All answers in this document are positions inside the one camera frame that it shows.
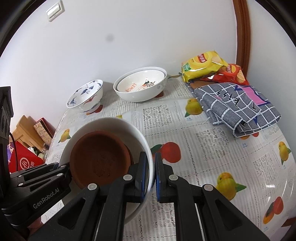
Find brown small bowl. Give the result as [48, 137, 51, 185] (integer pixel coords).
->
[70, 131, 132, 189]

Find yellow chips bag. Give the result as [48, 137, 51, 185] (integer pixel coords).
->
[181, 51, 228, 83]

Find blue bird porcelain bowl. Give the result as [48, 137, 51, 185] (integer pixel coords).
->
[66, 79, 103, 113]

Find red paper bag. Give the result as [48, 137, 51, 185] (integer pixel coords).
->
[9, 142, 44, 173]

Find fruit print tablecloth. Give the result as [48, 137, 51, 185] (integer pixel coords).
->
[46, 79, 295, 237]

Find brown door frame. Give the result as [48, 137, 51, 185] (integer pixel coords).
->
[232, 0, 251, 76]

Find orange chips bag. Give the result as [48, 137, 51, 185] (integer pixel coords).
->
[201, 64, 249, 85]

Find lemon print inner bowl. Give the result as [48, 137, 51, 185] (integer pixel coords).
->
[117, 69, 165, 92]

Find white floral bowl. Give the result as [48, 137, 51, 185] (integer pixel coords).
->
[59, 117, 155, 224]

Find patterned brown box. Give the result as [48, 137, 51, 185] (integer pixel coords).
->
[33, 118, 56, 145]

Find grey checked cloth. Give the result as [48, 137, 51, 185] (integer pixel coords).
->
[187, 83, 281, 138]

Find white wall switch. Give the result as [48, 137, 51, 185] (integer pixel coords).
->
[46, 1, 65, 22]

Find large white bowl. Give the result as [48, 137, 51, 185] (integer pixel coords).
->
[113, 67, 168, 102]

